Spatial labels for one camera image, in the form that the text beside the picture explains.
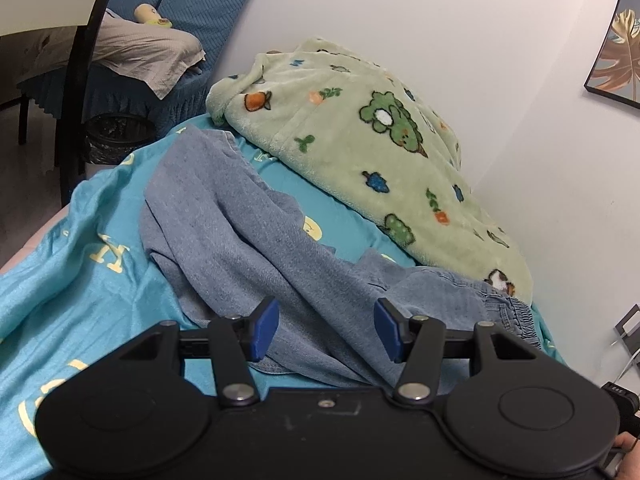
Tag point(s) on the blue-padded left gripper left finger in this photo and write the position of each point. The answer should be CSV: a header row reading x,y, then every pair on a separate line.
x,y
236,341

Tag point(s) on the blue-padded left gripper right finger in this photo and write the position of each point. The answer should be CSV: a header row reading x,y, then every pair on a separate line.
x,y
418,343

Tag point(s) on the blue denim jeans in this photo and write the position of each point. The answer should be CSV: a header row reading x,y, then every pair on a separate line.
x,y
225,240

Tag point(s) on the person's right hand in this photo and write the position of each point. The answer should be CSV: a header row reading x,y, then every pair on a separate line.
x,y
629,468

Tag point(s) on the green cartoon fleece blanket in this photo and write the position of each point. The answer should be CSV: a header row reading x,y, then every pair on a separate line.
x,y
353,129

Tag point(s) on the black mesh waste bin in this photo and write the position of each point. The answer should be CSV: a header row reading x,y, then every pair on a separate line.
x,y
112,137

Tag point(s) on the grey cloth on chair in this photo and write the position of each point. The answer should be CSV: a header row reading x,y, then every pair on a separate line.
x,y
157,56

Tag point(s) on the gold leaf framed picture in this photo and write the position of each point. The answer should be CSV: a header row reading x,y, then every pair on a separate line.
x,y
615,72

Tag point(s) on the cream bottle on chair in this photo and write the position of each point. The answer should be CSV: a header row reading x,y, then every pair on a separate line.
x,y
146,14

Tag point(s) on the blue quilted chair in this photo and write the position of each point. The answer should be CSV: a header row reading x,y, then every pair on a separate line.
x,y
211,21

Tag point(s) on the white black-legged table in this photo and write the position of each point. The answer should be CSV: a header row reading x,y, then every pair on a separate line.
x,y
19,18

